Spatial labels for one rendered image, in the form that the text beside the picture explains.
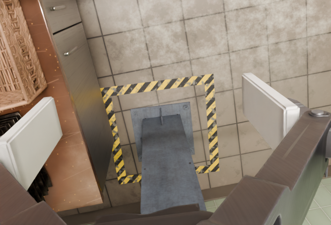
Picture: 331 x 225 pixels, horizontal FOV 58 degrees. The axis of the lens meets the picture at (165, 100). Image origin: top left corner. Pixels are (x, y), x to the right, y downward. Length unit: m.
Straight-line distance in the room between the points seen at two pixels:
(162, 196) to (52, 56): 0.56
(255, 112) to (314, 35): 1.53
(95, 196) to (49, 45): 0.54
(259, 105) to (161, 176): 0.94
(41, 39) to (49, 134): 0.77
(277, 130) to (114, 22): 1.37
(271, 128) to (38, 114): 0.13
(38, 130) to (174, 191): 0.87
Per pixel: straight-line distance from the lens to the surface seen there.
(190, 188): 1.04
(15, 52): 0.86
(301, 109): 0.17
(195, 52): 1.53
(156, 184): 1.08
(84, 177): 1.11
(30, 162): 0.18
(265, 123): 0.18
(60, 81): 0.97
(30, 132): 0.18
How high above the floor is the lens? 1.48
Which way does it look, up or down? 70 degrees down
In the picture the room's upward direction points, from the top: 170 degrees clockwise
